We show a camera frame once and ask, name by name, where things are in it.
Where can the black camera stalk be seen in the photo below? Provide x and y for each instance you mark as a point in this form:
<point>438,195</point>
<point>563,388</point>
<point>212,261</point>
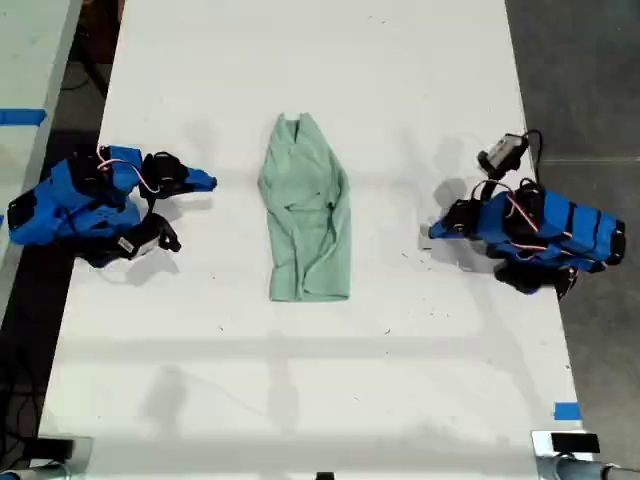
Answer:
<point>167,234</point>

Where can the long blue tape strip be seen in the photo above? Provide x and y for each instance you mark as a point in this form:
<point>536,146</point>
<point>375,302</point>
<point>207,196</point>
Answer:
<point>20,116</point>

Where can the silver table clamp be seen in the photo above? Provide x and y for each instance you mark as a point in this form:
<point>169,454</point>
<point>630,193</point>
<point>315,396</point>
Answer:
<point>542,457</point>
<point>75,462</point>

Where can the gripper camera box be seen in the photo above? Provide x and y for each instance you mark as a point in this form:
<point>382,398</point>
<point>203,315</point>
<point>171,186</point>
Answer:
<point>502,152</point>
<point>134,244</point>

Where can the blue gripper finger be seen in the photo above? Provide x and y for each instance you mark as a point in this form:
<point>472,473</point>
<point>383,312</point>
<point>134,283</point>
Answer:
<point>445,234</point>
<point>200,186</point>
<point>200,176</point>
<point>441,222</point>

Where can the tiny black box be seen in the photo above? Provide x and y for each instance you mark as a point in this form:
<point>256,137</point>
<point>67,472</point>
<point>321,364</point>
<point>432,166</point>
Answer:
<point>325,476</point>

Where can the grey side table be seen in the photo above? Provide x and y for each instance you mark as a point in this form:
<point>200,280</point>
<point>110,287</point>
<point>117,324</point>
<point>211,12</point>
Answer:
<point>30,60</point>

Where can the pale green T-shirt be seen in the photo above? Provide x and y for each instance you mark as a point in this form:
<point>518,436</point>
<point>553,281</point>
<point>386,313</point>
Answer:
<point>305,215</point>

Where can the short blue tape strip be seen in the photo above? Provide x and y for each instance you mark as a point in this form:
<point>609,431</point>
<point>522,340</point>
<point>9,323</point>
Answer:
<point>567,411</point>

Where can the small black box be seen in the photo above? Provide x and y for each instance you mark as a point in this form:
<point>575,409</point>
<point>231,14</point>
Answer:
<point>56,447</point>
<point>575,443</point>

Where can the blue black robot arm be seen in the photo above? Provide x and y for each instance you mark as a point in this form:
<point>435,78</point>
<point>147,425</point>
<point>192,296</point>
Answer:
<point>75,200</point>
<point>560,230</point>

